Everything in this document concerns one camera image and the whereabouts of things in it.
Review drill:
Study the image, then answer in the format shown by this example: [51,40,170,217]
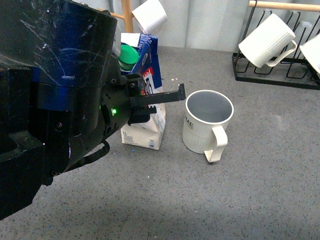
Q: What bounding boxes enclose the white mug with black handle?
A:
[299,34,320,74]

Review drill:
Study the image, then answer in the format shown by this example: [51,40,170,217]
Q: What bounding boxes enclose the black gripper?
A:
[100,58,186,140]

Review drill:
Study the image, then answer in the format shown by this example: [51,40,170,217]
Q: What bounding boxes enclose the cream ribbed mug on rack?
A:
[238,13,298,68]

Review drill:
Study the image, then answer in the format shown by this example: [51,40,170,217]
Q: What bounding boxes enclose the black wire mug rack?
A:
[232,0,320,90]

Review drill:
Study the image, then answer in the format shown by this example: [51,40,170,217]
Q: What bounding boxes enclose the milk carton with green cap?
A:
[120,33,166,150]

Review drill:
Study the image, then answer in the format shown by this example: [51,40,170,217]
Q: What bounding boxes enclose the cream ribbed mug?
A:
[182,89,234,163]
[238,13,298,68]

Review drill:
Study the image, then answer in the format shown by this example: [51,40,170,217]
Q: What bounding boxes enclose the wooden mug tree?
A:
[110,0,134,33]

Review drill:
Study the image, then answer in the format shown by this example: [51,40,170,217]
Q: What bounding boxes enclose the white mug on tree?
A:
[132,0,168,34]

